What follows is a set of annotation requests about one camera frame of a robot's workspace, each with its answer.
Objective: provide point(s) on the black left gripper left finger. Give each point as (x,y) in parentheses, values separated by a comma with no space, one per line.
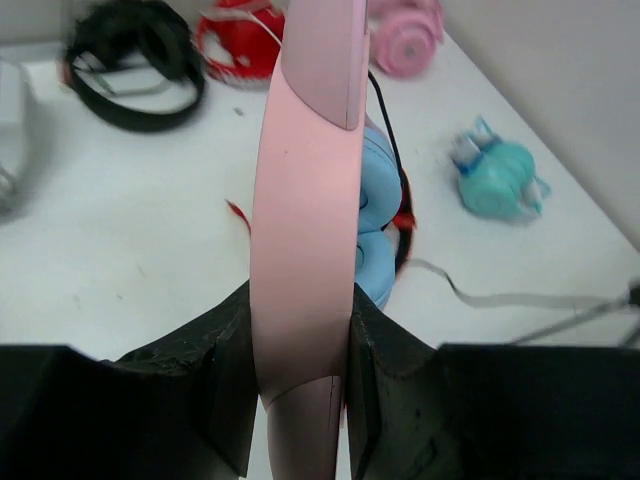
(180,407)

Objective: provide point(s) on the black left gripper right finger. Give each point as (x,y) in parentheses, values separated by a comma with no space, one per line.
(471,411)

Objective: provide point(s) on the pink blue cat ear headphones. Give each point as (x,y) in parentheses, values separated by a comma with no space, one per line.
(303,231)

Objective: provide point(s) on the red black headphones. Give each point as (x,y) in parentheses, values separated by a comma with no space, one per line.
(404,222)

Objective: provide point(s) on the teal cat ear headphones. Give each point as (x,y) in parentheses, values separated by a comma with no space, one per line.
(497,178)

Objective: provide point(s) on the red white wrapped headphones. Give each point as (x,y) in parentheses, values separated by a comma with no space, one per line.
(251,33)

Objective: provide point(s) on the pink round headphones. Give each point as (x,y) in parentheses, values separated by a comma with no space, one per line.
(407,35)

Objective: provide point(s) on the black headphones back row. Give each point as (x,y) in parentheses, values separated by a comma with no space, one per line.
(124,36)

